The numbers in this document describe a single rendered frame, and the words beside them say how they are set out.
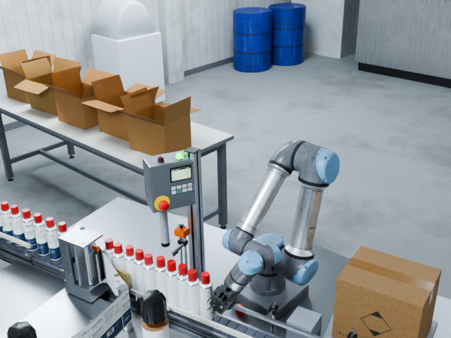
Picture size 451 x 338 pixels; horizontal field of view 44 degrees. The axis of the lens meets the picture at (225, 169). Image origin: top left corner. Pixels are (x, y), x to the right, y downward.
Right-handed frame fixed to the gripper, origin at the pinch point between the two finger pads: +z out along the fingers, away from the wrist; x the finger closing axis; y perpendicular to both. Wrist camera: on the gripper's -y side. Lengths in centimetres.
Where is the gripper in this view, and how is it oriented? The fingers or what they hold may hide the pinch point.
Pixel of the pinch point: (215, 310)
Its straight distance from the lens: 215.6
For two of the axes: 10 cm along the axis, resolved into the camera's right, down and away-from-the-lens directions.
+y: -5.2, 3.7, -7.7
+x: 7.5, 6.3, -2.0
